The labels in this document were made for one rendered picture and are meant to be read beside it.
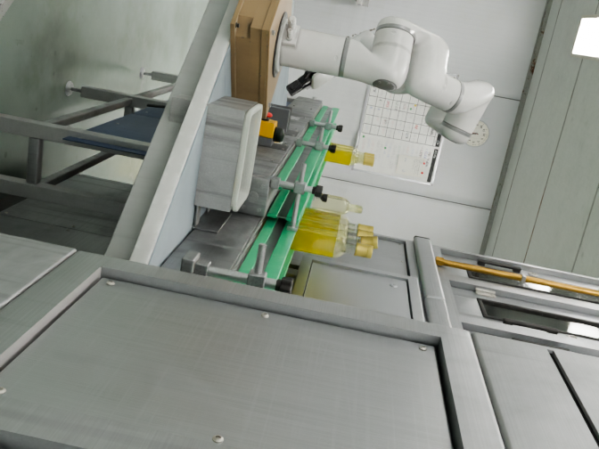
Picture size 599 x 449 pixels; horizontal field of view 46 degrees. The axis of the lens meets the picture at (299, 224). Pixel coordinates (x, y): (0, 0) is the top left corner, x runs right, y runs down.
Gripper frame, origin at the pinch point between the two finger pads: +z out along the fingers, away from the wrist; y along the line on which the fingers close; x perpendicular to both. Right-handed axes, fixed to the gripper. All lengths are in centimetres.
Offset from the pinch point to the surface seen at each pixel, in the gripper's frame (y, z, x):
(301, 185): 33, 20, 35
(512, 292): -21, -24, 85
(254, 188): 31, 30, 29
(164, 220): 68, 51, 35
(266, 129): 0.0, 13.8, 6.6
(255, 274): 88, 43, 57
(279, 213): 21.8, 26.9, 34.9
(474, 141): -511, -250, -43
